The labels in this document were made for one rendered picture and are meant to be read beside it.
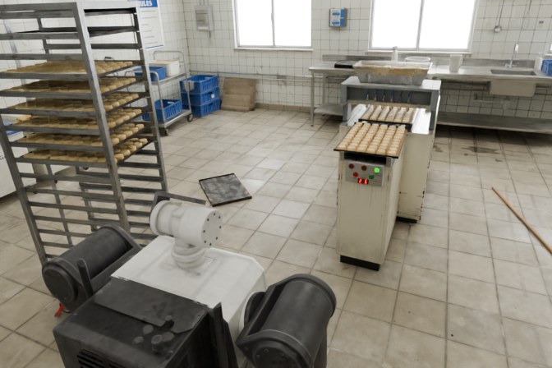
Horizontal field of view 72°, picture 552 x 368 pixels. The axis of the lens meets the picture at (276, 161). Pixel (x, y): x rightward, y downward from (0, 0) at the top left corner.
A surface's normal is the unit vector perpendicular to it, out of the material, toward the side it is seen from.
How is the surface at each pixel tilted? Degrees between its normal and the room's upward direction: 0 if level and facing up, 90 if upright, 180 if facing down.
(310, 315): 40
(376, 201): 90
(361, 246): 90
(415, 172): 90
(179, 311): 0
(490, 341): 0
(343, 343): 0
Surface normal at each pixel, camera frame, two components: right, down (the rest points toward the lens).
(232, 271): -0.03, -0.92
